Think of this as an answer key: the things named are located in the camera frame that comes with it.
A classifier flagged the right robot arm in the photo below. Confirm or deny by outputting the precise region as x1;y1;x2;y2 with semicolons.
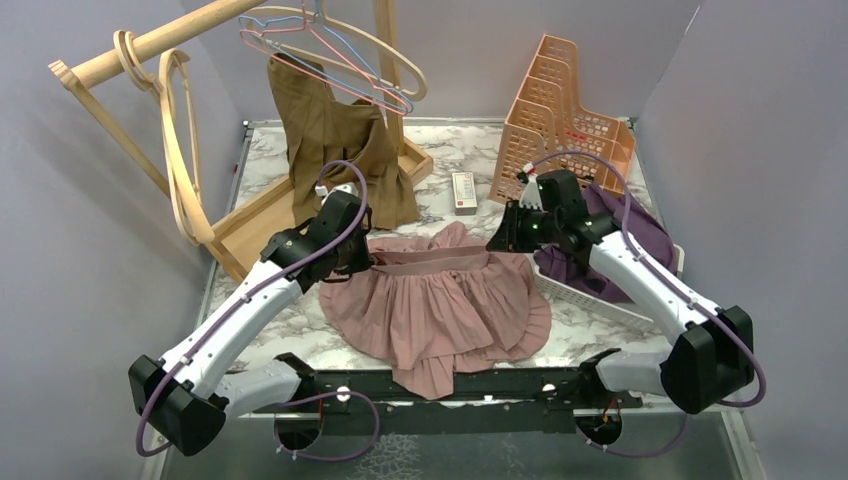
486;170;756;414

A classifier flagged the pink wire hanger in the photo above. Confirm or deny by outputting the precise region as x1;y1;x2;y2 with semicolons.
238;0;411;118

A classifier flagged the pink skirt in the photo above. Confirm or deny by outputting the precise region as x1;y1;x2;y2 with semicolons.
319;222;553;400

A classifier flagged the peach plastic file organizer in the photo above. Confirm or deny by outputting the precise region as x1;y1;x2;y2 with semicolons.
489;34;636;203

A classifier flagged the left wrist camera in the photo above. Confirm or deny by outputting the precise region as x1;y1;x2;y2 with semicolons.
314;182;359;204

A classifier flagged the wooden hanger leftmost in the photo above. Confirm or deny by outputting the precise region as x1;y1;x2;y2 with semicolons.
112;29;200;240

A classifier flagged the wooden clothes rack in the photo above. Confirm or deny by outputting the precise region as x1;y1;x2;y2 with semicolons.
51;1;433;281

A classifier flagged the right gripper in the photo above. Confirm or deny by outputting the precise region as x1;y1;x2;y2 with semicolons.
487;199;562;253

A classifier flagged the small white red box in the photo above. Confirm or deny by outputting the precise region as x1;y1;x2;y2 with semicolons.
451;172;478;216

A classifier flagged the brown skirt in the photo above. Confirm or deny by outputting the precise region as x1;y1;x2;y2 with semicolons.
267;54;419;230

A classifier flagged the white perforated basket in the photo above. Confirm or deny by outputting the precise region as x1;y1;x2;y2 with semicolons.
531;260;656;332

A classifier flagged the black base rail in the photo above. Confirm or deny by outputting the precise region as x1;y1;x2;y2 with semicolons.
258;367;643;436

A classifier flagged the purple garment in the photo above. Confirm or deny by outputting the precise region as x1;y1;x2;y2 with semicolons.
533;182;680;305

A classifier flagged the blue wire hanger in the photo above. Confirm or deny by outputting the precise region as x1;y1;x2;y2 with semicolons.
238;0;415;115

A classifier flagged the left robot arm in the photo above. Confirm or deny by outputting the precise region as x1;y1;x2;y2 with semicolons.
128;183;370;457

